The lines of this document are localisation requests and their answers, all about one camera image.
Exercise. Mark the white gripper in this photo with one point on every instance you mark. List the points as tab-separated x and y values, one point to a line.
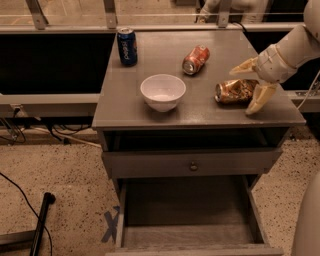
270	66

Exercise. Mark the orange gold can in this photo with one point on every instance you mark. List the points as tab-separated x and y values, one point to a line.
235	91

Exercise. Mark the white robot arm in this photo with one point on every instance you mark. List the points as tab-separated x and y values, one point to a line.
299	46

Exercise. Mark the red soda can lying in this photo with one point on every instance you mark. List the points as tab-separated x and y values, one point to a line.
194	61

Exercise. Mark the round metal drawer knob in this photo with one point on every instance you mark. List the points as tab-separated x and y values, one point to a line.
193	166

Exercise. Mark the grey wooden drawer cabinet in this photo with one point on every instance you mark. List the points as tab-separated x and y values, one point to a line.
121	106

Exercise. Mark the grey top drawer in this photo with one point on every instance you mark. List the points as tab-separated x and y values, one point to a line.
168	153

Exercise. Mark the blue pepsi can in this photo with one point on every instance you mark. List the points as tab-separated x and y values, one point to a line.
127	48

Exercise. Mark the grey open middle drawer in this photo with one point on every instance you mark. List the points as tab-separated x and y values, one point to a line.
190	216

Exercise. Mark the white plastic bowl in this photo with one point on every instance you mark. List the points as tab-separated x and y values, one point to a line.
162	92

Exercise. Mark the black metal stand leg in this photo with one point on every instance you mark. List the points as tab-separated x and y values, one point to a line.
29	239

